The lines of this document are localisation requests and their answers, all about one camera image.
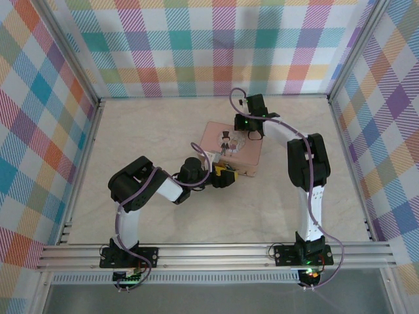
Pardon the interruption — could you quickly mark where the pink tin box with couple print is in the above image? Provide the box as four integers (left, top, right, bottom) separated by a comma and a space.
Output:
199, 121, 264, 178

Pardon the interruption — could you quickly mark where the aluminium mounting rail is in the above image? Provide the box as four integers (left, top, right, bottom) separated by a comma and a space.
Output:
35, 241, 397, 271

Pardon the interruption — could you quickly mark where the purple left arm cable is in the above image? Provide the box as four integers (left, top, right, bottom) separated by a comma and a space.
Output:
112, 142, 214, 292

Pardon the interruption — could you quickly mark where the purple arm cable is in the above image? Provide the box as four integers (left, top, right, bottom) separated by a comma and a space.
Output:
228, 87, 346, 292
112, 142, 214, 292

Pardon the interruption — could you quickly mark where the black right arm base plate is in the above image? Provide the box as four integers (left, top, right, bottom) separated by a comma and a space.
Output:
272, 242, 335, 268

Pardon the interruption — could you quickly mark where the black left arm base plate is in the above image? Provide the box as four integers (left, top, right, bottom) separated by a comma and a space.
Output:
99, 245, 160, 270

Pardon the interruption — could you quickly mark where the slotted grey cable duct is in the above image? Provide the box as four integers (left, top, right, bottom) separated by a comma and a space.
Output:
51, 273, 301, 286

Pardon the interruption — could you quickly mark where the aluminium side rail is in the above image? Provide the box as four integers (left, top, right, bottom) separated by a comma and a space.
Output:
57, 98, 106, 246
327, 97, 379, 243

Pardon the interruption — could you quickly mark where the aluminium frame post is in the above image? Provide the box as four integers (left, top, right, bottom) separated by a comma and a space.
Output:
35, 0, 101, 103
326, 0, 392, 103

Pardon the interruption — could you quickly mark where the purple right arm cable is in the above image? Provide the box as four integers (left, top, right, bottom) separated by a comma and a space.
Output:
228, 87, 346, 292

